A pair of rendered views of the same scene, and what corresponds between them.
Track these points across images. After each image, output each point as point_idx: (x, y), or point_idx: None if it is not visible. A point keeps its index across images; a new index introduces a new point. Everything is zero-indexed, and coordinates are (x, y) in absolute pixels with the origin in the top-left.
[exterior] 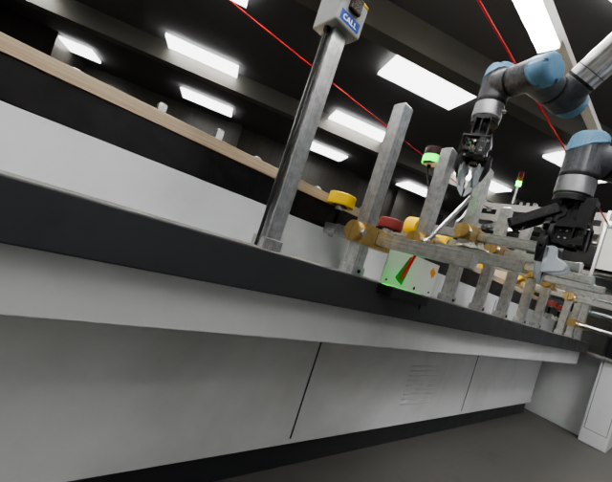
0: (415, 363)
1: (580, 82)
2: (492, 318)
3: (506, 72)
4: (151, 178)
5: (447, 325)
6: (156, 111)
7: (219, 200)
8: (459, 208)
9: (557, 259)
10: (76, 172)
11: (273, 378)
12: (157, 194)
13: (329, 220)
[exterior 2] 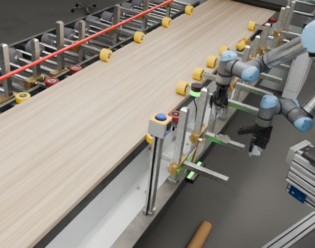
0: None
1: (267, 68)
2: (231, 117)
3: (232, 69)
4: (89, 209)
5: (211, 149)
6: (85, 192)
7: (109, 188)
8: (214, 120)
9: (257, 151)
10: (71, 234)
11: None
12: (91, 211)
13: (147, 142)
